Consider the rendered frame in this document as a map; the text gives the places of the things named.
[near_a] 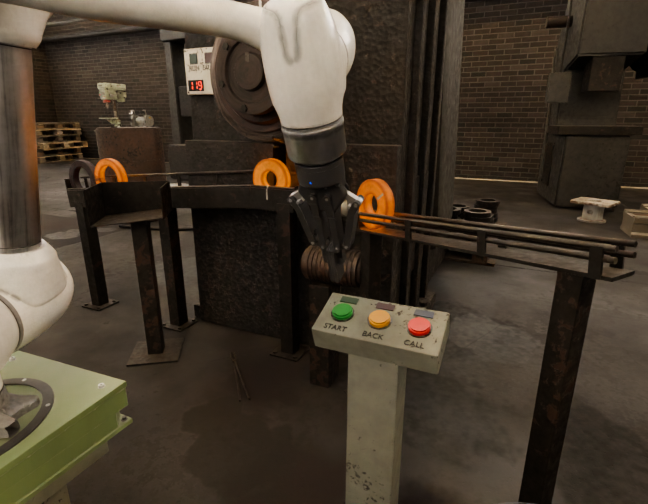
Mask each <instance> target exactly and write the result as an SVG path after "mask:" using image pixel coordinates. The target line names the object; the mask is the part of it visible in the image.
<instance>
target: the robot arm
mask: <svg viewBox="0 0 648 504"><path fill-rule="evenodd" d="M54 13H57V14H62V15H67V16H72V17H78V18H83V19H89V20H95V21H101V22H108V23H115V24H123V25H131V26H139V27H147V28H155V29H163V30H171V31H179V32H187V33H195V34H203V35H211V36H217V37H222V38H227V39H231V40H235V41H239V42H242V43H245V44H247V45H250V46H252V47H254V48H256V49H258V50H260V51H261V55H262V62H263V67H264V73H265V78H266V82H267V86H268V91H269V94H270V97H271V101H272V104H273V106H274V108H275V110H276V111H277V114H278V116H279V118H280V122H281V129H282V132H283V135H284V140H285V145H286V150H287V155H288V158H289V159H290V160H291V161H292V162H294V166H295V171H296V176H297V180H298V183H299V186H298V190H295V191H294V192H293V193H292V194H291V195H290V196H289V197H288V198H287V200H288V202H289V203H290V205H291V206H292V207H293V208H294V209H295V211H296V213H297V216H298V218H299V220H300V222H301V225H302V227H303V229H304V231H305V233H306V236H307V238H308V240H309V242H310V244H311V245H312V246H315V245H317V246H319V247H320V248H321V249H322V254H323V260H324V262H325V263H328V267H329V273H330V278H331V282H338V283H339V281H340V280H341V278H342V276H343V275H344V266H343V264H344V262H345V261H346V253H345V250H349V249H350V247H351V245H352V244H353V242H354V239H355V232H356V226H357V220H358V213H359V207H360V206H361V204H362V202H363V201H364V196H363V195H358V196H356V195H355V194H353V193H351V192H350V188H349V186H348V185H347V183H346V180H345V168H344V160H343V153H344V152H345V151H346V138H345V130H344V117H343V112H342V103H343V96H344V93H345V90H346V76H347V74H348V73H349V71H350V69H351V66H352V64H353V61H354V57H355V47H356V46H355V36H354V32H353V30H352V27H351V25H350V23H349V22H348V20H347V19H346V18H345V17H344V16H343V15H342V14H341V13H339V12H337V11H336V10H333V9H330V8H328V6H327V4H326V2H325V0H270V1H268V2H267V3H266V4H265V5H264V7H263V8H262V7H257V6H253V5H249V4H244V3H240V2H236V1H231V0H0V370H1V369H3V367H4V366H5V365H6V363H7V361H8V360H9V358H10V357H11V355H12V353H13V352H14V351H16V350H18V349H19V348H21V347H23V346H25V345H26V344H28V343H29V342H31V341H32V340H33V339H35V338H36V337H38V336H39V335H40V334H42V333H43V332H44V331H45V330H47V329H48V328H49V327H50V326H51V325H52V324H54V323H55V322H56V321H57V320H58V319H59V318H60V317H61V316H62V315H63V313H64V312H65V311H66V309H67V308H68V306H69V304H70V302H71V300H72V297H73V292H74V282H73V278H72V275H71V273H70V272H69V270H68V269H67V267H66V266H65V265H64V264H63V263H62V262H61V261H60V260H59V258H58V256H57V252H56V250H55V249H54V248H53V247H52V246H51V245H50V244H48V243H47V242H46V241H45V240H43V239H41V222H40V202H39V182H38V162H37V142H36V122H35V102H34V82H33V62H32V48H36V49H37V47H38V46H39V45H40V43H41V41H42V36H43V33H44V30H45V27H46V24H47V21H48V19H49V18H50V17H51V16H52V15H53V14H54ZM345 199H346V200H347V208H349V210H348V213H347V219H346V227H345V234H344V231H343V224H342V218H341V204H342V203H343V201H344V200H345ZM307 203H308V204H309V205H310V206H311V210H312V213H311V211H310V208H309V206H308V204H307ZM314 218H315V220H314ZM328 218H329V223H328ZM329 224H330V230H331V236H332V239H331V236H330V230H329ZM331 241H332V242H331ZM330 242H331V243H330ZM39 405H40V399H39V397H38V396H37V395H17V394H12V393H8V391H7V389H6V387H5V385H4V383H3V381H2V378H1V374H0V438H9V437H12V436H14V435H15V434H16V433H17V432H19V430H20V425H19V422H18V421H17V419H18V418H20V417H21V416H23V415H24V414H26V413H28V412H29V411H31V410H33V409H35V408H36V407H38V406H39Z"/></svg>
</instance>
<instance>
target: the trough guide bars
mask: <svg viewBox="0 0 648 504"><path fill-rule="evenodd" d="M360 216H367V217H373V218H380V219H387V220H391V222H395V223H390V222H383V221H377V220H370V219H364V218H360ZM396 216H399V217H396ZM403 217H406V218H403ZM411 218H414V219H411ZM419 219H422V220H419ZM434 221H437V222H434ZM360 222H365V223H371V224H377V225H383V226H389V227H395V228H401V229H405V241H408V242H411V239H412V230H413V231H419V232H424V235H429V236H431V234H437V235H443V236H449V237H455V238H461V239H467V240H473V241H477V255H478V256H483V257H485V253H486V243H491V244H497V245H498V248H504V249H507V246H509V247H514V248H520V249H526V250H532V251H538V252H544V253H550V254H556V255H562V256H568V257H574V258H580V259H586V260H589V263H588V275H587V278H592V279H597V280H601V275H602V271H603V262H604V263H610V265H609V267H614V268H620V269H624V260H625V257H627V258H634V259H635V258H636V255H637V253H636V252H633V251H625V249H626V246H628V247H637V245H638V242H637V241H634V240H626V239H617V238H609V237H600V236H592V235H584V234H575V233H567V232H558V231H550V230H542V229H533V228H525V227H516V226H508V225H500V224H491V223H483V222H474V221H466V220H458V219H449V218H441V217H432V216H424V215H415V214H407V213H399V212H394V215H393V216H388V215H381V214H373V213H366V212H359V213H358V220H357V226H356V231H359V229H360ZM441 222H444V223H441ZM396 223H402V224H396ZM449 223H452V224H449ZM403 224H405V225H403ZM456 224H460V225H456ZM412 225H415V226H412ZM464 225H467V226H464ZM416 226H422V227H424V228H422V227H416ZM472 226H475V227H472ZM479 227H483V228H479ZM431 228H435V229H442V230H448V231H455V232H461V233H468V234H475V235H477V236H474V235H468V234H461V233H455V232H448V231H442V230H435V229H431ZM487 228H490V229H487ZM494 229H498V230H494ZM509 231H513V232H509ZM517 232H521V233H517ZM524 233H528V234H524ZM532 234H536V235H532ZM540 235H544V236H540ZM487 236H488V237H495V238H498V239H494V238H487ZM547 236H551V237H547ZM555 237H559V238H555ZM562 238H567V239H562ZM507 239H508V240H514V241H521V242H528V243H534V244H541V245H548V246H554V247H561V248H567V249H574V250H581V251H587V252H589V253H585V252H578V251H572V250H565V249H559V248H552V247H546V246H539V245H533V244H526V243H520V242H513V241H507ZM570 239H574V240H570ZM577 240H582V241H577ZM585 241H589V242H585ZM593 242H597V243H593ZM600 243H605V244H600ZM608 244H611V245H608ZM604 254H607V255H610V256H605V255H604Z"/></svg>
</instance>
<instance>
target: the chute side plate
mask: <svg viewBox="0 0 648 504"><path fill-rule="evenodd" d="M266 189H267V188H254V187H251V188H250V187H235V188H177V189H170V191H171V201H172V208H217V209H259V210H269V211H276V203H279V204H289V205H290V203H289V202H288V200H287V198H288V197H289V196H290V195H291V194H292V193H293V192H294V191H293V190H280V189H267V194H268V200H267V199H266ZM67 195H68V199H69V204H70V207H75V203H74V202H82V203H83V207H85V201H84V195H83V190H67ZM290 213H294V208H293V207H292V206H291V205H290Z"/></svg>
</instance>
